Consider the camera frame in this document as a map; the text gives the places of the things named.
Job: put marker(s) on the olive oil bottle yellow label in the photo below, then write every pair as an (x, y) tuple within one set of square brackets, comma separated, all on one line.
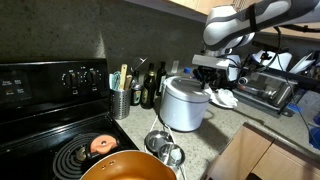
[(148, 90)]

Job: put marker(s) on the steel spatula head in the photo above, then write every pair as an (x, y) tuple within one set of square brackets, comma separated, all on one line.
[(138, 63)]

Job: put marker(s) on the small dark sauce bottle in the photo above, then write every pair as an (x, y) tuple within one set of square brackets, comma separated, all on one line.
[(136, 93)]

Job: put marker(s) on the small steel bowl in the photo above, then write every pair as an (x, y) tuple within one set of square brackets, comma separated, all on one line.
[(156, 140), (171, 155)]

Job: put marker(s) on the silver toaster oven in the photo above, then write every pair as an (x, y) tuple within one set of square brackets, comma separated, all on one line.
[(266, 90)]

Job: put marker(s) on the perforated steel utensil holder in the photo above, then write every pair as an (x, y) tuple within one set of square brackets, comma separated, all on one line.
[(120, 105)]

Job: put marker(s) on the copper frying pan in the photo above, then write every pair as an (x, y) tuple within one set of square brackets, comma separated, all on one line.
[(133, 166)]

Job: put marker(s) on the teal kitchen utensil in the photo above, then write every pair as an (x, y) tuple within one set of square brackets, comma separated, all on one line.
[(116, 80)]

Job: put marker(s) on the white appliance behind beam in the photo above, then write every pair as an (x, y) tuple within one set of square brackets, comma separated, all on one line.
[(276, 60)]

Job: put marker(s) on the white rice cooker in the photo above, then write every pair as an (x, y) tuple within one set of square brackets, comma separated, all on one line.
[(183, 106)]

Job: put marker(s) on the blue capped bottle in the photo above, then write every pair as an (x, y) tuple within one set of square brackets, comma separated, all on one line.
[(187, 71)]

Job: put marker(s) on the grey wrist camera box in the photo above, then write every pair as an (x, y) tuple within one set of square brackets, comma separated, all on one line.
[(210, 61)]

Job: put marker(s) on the white wall outlet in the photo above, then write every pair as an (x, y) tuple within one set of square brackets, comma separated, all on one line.
[(175, 66)]

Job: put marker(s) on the black stove knob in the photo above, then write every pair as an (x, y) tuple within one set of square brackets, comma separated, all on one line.
[(70, 79), (91, 77)]

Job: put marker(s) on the wooden upper cabinet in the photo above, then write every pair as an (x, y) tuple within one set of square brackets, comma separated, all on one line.
[(200, 4)]

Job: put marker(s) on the short wooden spoon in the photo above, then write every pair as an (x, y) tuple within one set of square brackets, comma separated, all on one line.
[(128, 81)]

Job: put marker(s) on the white crumpled cloth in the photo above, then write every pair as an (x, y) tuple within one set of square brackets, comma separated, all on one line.
[(225, 96)]

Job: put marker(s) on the tall wooden spatula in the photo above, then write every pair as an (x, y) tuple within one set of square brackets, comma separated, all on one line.
[(123, 75)]

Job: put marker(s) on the orange lid with metal knob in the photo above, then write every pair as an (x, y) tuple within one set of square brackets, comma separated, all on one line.
[(103, 144)]

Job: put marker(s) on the black electric stove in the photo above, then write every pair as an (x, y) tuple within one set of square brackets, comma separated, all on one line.
[(36, 110)]

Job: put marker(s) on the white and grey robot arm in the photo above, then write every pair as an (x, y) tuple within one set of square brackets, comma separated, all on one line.
[(266, 16)]

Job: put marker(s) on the black support beam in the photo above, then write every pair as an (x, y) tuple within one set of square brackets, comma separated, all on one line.
[(293, 76)]

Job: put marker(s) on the dark wine bottle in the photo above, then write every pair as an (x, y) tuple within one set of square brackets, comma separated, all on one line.
[(161, 78)]

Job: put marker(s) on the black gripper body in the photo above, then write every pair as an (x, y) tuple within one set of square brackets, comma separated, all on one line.
[(211, 72)]

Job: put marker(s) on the wooden cabinet panel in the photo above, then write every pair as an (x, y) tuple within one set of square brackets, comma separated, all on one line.
[(253, 156)]

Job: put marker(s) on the black coil burner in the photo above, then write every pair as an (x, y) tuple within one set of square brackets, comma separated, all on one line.
[(66, 160)]

